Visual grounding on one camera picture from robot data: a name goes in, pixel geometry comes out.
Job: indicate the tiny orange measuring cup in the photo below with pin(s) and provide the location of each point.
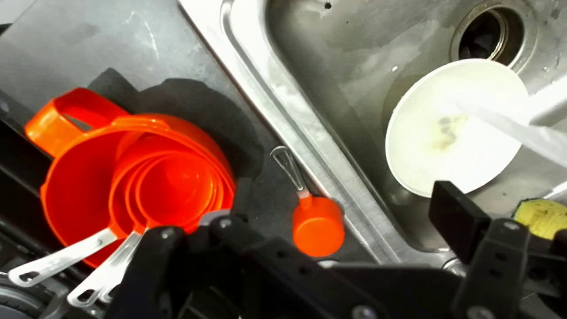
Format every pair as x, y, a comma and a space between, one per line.
319, 228

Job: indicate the medium orange measuring cup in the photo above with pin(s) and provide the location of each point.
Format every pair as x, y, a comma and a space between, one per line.
106, 276

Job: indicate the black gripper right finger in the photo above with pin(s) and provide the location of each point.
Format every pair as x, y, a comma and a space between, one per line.
489, 267

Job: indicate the large orange measuring cup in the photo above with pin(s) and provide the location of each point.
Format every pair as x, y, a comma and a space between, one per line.
58, 260

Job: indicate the yellow sponge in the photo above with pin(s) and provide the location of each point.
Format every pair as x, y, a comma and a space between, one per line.
542, 216

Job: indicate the white ceramic bowl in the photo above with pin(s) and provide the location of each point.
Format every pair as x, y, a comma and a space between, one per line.
448, 136

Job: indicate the stainless steel sink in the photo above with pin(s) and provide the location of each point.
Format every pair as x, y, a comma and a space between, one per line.
342, 60

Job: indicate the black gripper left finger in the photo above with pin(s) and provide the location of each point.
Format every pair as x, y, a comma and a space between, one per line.
235, 278

